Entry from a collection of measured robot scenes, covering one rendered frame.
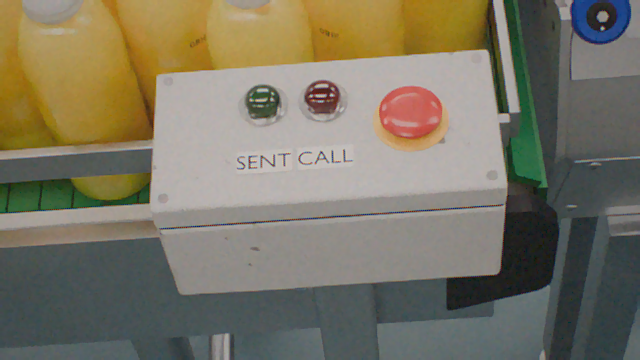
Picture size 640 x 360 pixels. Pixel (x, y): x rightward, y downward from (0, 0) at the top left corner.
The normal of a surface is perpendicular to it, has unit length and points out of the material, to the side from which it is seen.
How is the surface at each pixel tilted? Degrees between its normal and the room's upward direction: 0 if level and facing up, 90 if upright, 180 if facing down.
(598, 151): 90
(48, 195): 0
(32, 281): 90
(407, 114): 0
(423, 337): 0
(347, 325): 90
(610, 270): 90
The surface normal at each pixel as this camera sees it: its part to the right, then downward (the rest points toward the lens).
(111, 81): 0.81, 0.45
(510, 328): -0.07, -0.56
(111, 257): 0.04, 0.83
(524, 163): 0.43, -0.52
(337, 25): -0.27, 0.81
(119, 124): 0.63, 0.62
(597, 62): -0.02, 0.31
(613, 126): 0.00, 0.59
